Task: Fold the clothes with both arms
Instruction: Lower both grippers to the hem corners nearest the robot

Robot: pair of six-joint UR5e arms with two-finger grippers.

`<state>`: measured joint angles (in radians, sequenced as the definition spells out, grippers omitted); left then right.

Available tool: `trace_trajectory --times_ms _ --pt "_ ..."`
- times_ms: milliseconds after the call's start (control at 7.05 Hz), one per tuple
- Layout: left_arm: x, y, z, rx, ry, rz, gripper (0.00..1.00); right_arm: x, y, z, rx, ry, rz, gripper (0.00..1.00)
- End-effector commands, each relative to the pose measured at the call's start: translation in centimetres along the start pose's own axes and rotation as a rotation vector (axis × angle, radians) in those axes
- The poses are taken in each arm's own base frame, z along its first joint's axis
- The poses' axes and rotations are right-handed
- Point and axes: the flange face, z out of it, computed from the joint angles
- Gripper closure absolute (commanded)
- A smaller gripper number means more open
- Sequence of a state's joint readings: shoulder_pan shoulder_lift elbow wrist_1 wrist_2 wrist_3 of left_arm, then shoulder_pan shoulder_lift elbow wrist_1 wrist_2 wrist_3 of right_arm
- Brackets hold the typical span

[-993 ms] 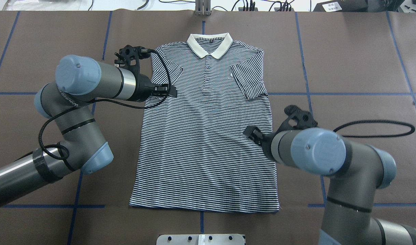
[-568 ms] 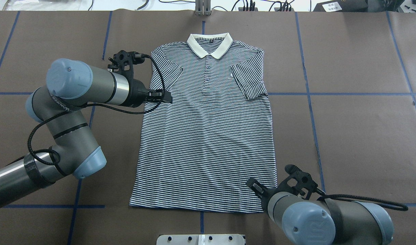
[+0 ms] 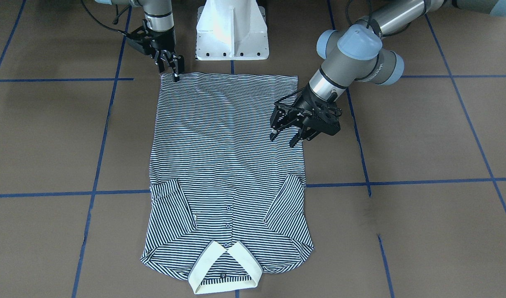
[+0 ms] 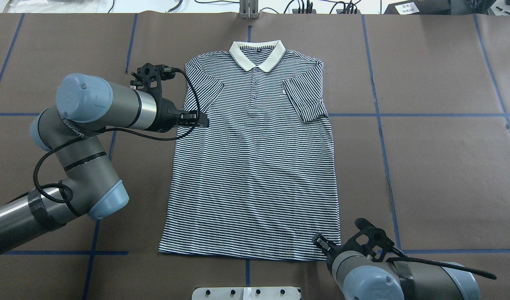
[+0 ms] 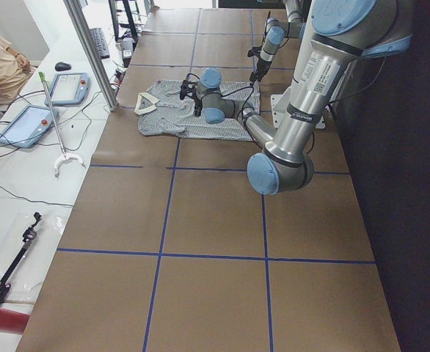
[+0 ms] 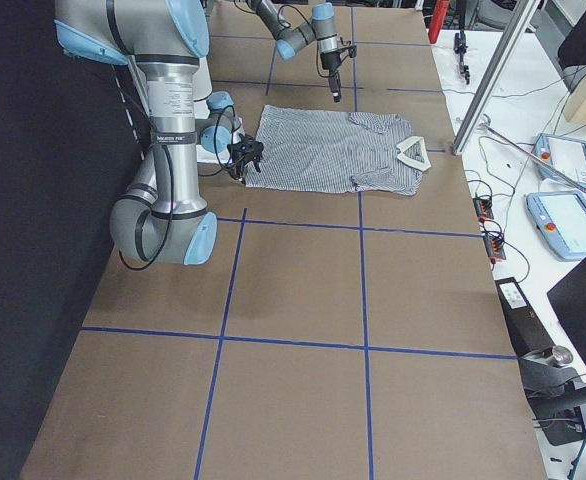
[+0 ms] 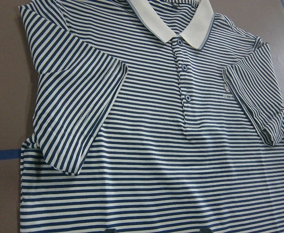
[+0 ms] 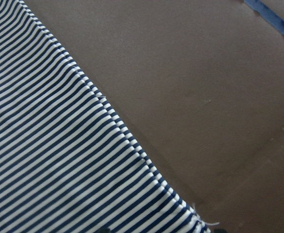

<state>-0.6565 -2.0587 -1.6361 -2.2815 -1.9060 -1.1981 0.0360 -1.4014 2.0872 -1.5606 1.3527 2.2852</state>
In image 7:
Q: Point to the striped polo shirt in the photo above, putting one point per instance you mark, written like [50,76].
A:
[151,116]

